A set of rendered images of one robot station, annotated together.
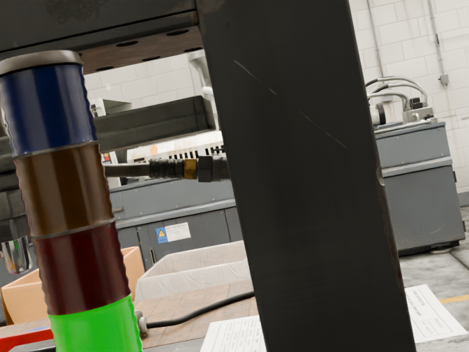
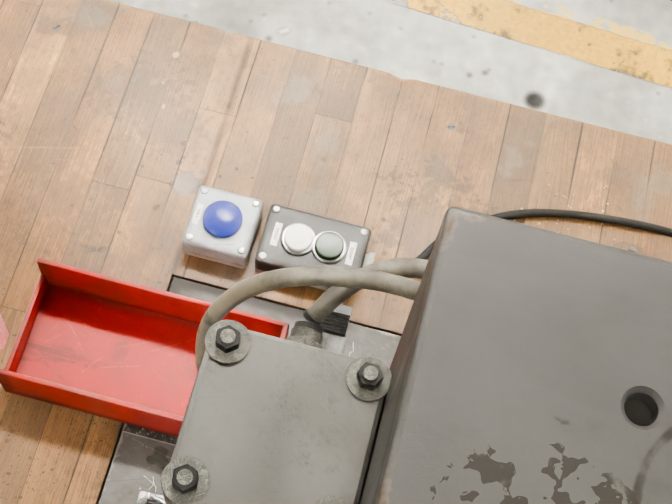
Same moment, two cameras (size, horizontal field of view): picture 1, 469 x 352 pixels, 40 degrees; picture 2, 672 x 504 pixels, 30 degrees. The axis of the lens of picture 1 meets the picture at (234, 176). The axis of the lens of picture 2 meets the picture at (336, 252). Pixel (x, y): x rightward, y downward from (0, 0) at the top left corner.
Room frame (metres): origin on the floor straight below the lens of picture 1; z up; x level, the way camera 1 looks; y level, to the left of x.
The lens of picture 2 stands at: (0.39, 0.20, 2.08)
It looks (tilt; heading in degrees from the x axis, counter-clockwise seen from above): 66 degrees down; 1
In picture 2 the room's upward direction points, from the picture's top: 11 degrees clockwise
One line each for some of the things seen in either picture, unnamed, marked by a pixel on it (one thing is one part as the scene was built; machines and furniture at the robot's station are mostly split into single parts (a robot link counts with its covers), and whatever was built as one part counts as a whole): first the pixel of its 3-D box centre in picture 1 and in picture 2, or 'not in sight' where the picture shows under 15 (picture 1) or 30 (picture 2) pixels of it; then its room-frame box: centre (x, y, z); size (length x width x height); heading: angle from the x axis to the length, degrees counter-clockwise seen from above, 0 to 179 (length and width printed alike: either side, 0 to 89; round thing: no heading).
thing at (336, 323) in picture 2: not in sight; (325, 350); (0.80, 0.19, 0.95); 0.06 x 0.03 x 0.09; 176
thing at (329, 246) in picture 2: not in sight; (328, 248); (0.91, 0.21, 0.93); 0.03 x 0.03 x 0.02
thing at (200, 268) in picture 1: (217, 307); not in sight; (3.03, 0.20, 0.40); 0.69 x 0.60 x 0.50; 172
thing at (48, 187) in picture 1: (65, 188); not in sight; (0.29, 0.08, 1.14); 0.04 x 0.04 x 0.03
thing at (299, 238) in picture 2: not in sight; (298, 240); (0.91, 0.24, 0.93); 0.03 x 0.03 x 0.02
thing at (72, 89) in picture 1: (47, 112); not in sight; (0.29, 0.08, 1.17); 0.04 x 0.04 x 0.03
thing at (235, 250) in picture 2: not in sight; (222, 232); (0.92, 0.32, 0.90); 0.07 x 0.07 x 0.06; 86
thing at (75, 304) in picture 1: (82, 265); not in sight; (0.29, 0.08, 1.10); 0.04 x 0.04 x 0.03
